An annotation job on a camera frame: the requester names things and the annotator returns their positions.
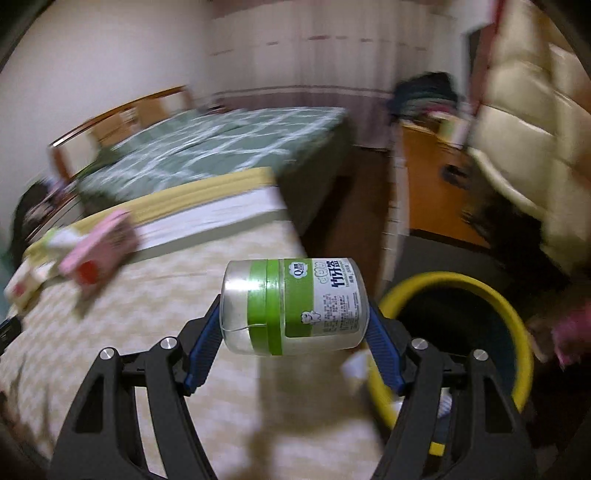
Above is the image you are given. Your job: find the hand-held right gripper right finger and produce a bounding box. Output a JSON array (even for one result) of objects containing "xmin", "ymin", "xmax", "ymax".
[{"xmin": 366, "ymin": 305, "xmax": 539, "ymax": 480}]

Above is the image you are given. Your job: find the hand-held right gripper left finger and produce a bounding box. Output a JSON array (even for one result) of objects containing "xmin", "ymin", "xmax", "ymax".
[{"xmin": 48, "ymin": 295, "xmax": 225, "ymax": 480}]

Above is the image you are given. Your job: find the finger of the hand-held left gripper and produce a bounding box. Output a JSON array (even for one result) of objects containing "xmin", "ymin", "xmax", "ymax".
[{"xmin": 0, "ymin": 316, "xmax": 23, "ymax": 352}]

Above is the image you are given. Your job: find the clear jar with green label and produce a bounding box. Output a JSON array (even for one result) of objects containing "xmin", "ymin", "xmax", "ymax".
[{"xmin": 219, "ymin": 257, "xmax": 372, "ymax": 357}]

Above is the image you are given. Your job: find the yellow rimmed trash bin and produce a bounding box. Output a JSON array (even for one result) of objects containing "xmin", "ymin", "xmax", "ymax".
[{"xmin": 365, "ymin": 272, "xmax": 535, "ymax": 455}]

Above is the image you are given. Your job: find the white paper cup pink print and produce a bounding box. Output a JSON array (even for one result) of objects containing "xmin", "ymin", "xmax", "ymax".
[{"xmin": 4, "ymin": 262, "xmax": 55, "ymax": 313}]

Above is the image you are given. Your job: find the green and white bottle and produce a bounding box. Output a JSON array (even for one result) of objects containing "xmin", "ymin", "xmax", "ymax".
[{"xmin": 27, "ymin": 226, "xmax": 89, "ymax": 265}]

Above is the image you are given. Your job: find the dark clothes pile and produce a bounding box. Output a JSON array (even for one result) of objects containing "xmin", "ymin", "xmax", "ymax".
[{"xmin": 8, "ymin": 181, "xmax": 62, "ymax": 252}]

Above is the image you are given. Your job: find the pink carton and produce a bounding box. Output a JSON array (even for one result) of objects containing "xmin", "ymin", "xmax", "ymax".
[{"xmin": 58, "ymin": 210, "xmax": 139, "ymax": 297}]

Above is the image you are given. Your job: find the dark cloth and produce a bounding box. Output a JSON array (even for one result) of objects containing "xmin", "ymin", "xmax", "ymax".
[{"xmin": 461, "ymin": 182, "xmax": 561, "ymax": 283}]

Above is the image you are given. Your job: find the orange wooden desk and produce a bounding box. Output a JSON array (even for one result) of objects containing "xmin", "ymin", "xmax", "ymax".
[{"xmin": 396, "ymin": 117, "xmax": 491, "ymax": 246}]

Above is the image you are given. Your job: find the pink patterned cloth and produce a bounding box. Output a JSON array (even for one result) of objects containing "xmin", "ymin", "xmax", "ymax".
[{"xmin": 526, "ymin": 302, "xmax": 591, "ymax": 370}]

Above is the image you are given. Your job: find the green checked duvet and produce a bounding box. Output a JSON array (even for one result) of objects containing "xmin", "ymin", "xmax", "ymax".
[{"xmin": 76, "ymin": 107, "xmax": 352, "ymax": 217}]

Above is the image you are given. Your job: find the wooden bed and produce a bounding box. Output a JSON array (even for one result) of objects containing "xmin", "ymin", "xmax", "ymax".
[{"xmin": 48, "ymin": 85, "xmax": 356, "ymax": 222}]

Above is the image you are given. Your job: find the folded clothes pile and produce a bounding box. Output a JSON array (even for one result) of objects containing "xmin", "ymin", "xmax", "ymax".
[{"xmin": 387, "ymin": 71, "xmax": 468, "ymax": 121}]

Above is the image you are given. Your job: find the cream puffer jacket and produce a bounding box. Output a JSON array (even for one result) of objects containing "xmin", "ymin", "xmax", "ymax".
[{"xmin": 464, "ymin": 0, "xmax": 591, "ymax": 274}]

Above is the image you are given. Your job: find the pink striped curtain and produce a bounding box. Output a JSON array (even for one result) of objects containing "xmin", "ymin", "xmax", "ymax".
[{"xmin": 203, "ymin": 0, "xmax": 468, "ymax": 149}]

